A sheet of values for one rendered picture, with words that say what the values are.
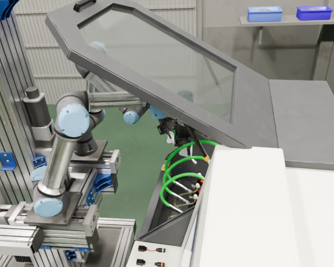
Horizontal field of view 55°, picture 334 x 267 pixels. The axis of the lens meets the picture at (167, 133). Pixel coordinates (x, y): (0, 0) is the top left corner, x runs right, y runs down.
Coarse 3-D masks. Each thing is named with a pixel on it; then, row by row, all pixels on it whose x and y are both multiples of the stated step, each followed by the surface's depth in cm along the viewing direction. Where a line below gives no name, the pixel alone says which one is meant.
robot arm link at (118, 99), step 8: (80, 96) 135; (88, 96) 137; (96, 96) 140; (104, 96) 141; (112, 96) 142; (120, 96) 144; (128, 96) 145; (56, 104) 135; (88, 104) 137; (96, 104) 140; (104, 104) 141; (112, 104) 143; (120, 104) 144; (128, 104) 146; (136, 104) 147; (144, 104) 149; (88, 112) 142
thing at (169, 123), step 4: (160, 120) 179; (164, 120) 176; (168, 120) 174; (172, 120) 176; (160, 124) 177; (164, 124) 174; (168, 124) 174; (172, 124) 175; (160, 128) 177; (164, 128) 175; (168, 128) 173; (172, 128) 174; (164, 132) 176
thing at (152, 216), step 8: (160, 176) 191; (160, 184) 185; (168, 184) 202; (152, 200) 175; (160, 200) 181; (152, 208) 170; (160, 208) 182; (152, 216) 165; (144, 224) 161; (152, 224) 165; (144, 232) 157
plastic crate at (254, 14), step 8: (248, 8) 368; (256, 8) 374; (264, 8) 364; (272, 8) 372; (280, 8) 359; (248, 16) 369; (256, 16) 357; (264, 16) 356; (272, 16) 355; (280, 16) 354
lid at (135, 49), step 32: (96, 0) 140; (128, 0) 159; (64, 32) 107; (96, 32) 122; (128, 32) 135; (160, 32) 152; (96, 64) 103; (128, 64) 115; (160, 64) 127; (192, 64) 142; (224, 64) 160; (160, 96) 105; (192, 96) 120; (224, 96) 133; (256, 96) 144; (224, 128) 110; (256, 128) 121
